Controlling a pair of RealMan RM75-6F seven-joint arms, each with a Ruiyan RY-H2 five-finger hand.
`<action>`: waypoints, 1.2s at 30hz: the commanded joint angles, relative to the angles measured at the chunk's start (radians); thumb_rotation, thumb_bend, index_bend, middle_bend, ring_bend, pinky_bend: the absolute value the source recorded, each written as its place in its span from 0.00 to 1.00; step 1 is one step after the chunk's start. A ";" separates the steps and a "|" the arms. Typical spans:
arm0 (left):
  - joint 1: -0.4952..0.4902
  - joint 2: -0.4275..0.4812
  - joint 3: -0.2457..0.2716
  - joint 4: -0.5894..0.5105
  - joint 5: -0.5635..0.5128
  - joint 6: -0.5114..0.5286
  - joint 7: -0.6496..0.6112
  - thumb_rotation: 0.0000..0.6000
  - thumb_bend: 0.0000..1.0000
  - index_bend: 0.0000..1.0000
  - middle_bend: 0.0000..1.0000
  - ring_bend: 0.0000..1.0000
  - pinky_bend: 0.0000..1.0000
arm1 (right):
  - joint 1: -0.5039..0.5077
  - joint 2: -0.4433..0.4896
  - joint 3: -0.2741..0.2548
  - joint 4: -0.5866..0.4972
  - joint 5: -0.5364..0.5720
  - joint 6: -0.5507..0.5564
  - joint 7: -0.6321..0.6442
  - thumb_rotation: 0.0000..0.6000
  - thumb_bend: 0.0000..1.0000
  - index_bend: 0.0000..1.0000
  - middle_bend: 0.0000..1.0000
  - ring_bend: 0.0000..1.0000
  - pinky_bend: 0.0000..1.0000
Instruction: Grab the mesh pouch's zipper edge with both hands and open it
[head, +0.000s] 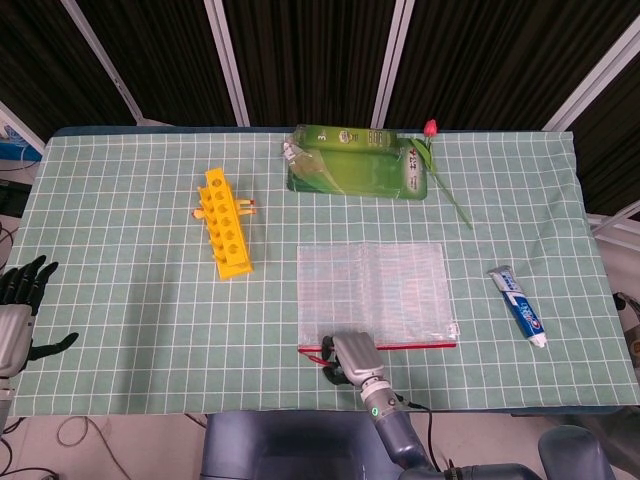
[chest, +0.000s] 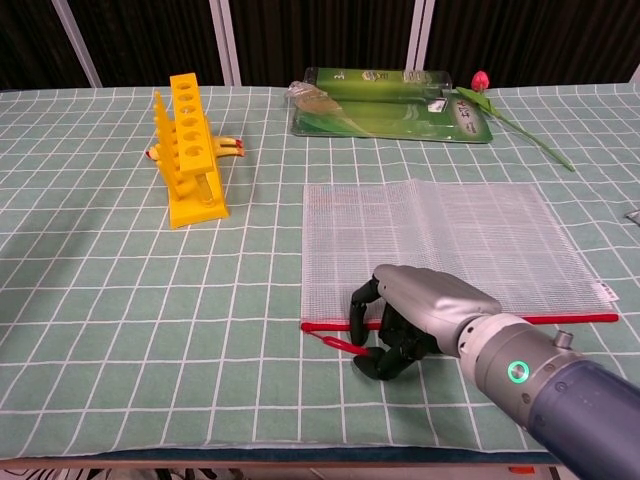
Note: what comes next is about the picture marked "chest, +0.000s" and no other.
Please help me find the white mesh zipper pouch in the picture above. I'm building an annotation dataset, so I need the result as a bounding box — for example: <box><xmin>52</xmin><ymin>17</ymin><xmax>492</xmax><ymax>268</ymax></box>
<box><xmin>299</xmin><ymin>179</ymin><xmax>620</xmax><ymax>359</ymax></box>

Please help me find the clear crumpled plastic wrapper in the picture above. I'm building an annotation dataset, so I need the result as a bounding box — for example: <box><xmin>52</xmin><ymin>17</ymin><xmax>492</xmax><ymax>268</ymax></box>
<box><xmin>284</xmin><ymin>79</ymin><xmax>374</xmax><ymax>137</ymax></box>

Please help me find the green white checked tablecloth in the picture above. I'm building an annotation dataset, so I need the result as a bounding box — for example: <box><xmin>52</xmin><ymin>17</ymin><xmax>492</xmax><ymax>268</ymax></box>
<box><xmin>0</xmin><ymin>82</ymin><xmax>640</xmax><ymax>459</ymax></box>

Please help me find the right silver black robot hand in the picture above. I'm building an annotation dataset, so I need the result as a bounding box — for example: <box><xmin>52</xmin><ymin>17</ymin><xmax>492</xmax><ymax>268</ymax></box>
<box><xmin>349</xmin><ymin>263</ymin><xmax>503</xmax><ymax>381</ymax></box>

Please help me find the white double frame post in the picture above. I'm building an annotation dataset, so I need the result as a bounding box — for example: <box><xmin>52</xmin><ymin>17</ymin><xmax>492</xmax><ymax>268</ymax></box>
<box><xmin>405</xmin><ymin>0</ymin><xmax>437</xmax><ymax>72</ymax></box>
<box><xmin>208</xmin><ymin>0</ymin><xmax>243</xmax><ymax>87</ymax></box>

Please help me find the white slanted frame post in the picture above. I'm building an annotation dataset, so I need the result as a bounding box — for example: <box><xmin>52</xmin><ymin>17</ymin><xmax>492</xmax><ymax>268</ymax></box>
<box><xmin>51</xmin><ymin>0</ymin><xmax>104</xmax><ymax>89</ymax></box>

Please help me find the small yellow rubber chicken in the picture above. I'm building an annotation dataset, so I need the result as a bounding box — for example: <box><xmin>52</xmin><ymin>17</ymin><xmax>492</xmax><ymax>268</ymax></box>
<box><xmin>144</xmin><ymin>136</ymin><xmax>247</xmax><ymax>164</ymax></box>

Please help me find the green blister pack card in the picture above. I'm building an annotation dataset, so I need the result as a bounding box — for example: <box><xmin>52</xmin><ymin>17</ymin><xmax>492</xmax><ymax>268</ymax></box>
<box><xmin>290</xmin><ymin>67</ymin><xmax>495</xmax><ymax>145</ymax></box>

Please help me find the artificial red tulip flower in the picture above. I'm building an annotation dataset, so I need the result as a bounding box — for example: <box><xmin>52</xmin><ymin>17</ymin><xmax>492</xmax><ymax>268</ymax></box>
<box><xmin>455</xmin><ymin>70</ymin><xmax>577</xmax><ymax>173</ymax></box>

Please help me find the yellow plastic test tube rack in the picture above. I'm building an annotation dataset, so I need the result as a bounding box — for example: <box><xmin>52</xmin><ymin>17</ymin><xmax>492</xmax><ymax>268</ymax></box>
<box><xmin>153</xmin><ymin>73</ymin><xmax>231</xmax><ymax>230</ymax></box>

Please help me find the black white patterned object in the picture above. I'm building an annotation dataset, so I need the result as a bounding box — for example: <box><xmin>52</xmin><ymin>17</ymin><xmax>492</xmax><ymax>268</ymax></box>
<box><xmin>0</xmin><ymin>467</ymin><xmax>106</xmax><ymax>480</ymax></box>

